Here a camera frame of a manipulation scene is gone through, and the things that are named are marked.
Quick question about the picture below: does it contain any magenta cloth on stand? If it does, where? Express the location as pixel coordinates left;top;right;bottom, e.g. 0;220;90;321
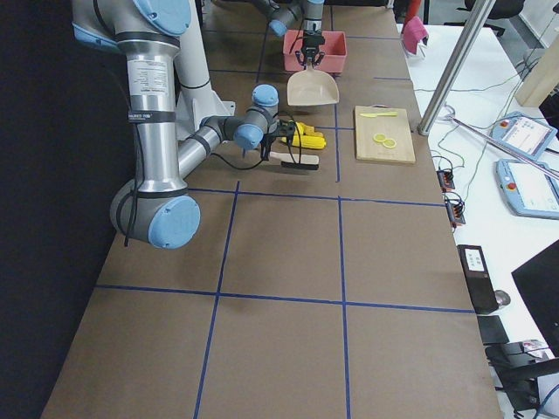
401;17;429;58

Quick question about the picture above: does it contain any near teach pendant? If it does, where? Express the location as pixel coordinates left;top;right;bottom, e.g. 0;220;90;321
495;159;558;220

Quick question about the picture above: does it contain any teach pendant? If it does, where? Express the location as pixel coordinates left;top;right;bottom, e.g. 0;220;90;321
490;112;557;161
495;159;558;220

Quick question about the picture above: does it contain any orange black connector far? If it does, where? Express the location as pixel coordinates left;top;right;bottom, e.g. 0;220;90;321
437;168;455;192

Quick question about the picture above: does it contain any orange black connector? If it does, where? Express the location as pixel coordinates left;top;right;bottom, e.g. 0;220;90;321
437;168;455;192
444;191;466;228

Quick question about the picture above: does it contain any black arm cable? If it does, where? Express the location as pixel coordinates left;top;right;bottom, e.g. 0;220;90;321
212;117;302;170

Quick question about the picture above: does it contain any black box with label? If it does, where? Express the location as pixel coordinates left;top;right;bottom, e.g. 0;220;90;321
457;244;499;314

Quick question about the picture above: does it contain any yellow toy corn cob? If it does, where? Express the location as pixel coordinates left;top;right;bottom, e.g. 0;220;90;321
291;134;327;150

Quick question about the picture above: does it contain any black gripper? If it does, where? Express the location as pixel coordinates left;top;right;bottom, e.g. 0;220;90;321
293;31;325;71
260;120;303;164

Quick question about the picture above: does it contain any beige plastic dustpan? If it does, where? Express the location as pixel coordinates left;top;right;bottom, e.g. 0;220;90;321
286;66;340;106

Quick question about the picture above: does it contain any beige brush with black bristles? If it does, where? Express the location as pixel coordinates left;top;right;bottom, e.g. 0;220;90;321
269;152;320;171

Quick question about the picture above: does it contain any far teach pendant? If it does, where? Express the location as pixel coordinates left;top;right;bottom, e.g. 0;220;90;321
490;112;557;161

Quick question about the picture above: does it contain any wooden cutting board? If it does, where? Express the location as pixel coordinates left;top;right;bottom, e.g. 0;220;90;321
354;106;416;164

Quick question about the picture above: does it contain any yellow plastic knife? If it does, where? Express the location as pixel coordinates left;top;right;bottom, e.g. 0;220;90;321
359;111;398;118

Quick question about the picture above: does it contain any black monitor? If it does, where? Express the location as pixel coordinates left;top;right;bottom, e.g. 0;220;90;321
512;244;559;356

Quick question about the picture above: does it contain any orange black connector near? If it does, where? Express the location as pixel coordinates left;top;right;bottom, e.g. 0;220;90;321
444;191;466;228

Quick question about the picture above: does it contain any lemon slice lower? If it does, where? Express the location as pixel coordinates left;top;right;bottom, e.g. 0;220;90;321
383;138;397;148

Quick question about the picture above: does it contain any metal frame pole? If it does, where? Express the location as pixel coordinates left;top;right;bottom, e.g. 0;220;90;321
418;0;495;136

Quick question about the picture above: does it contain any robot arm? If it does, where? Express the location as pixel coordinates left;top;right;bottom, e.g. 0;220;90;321
72;1;296;250
250;0;325;69

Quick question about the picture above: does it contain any pink plastic bin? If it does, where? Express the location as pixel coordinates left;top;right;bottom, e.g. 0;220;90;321
283;30;347;74

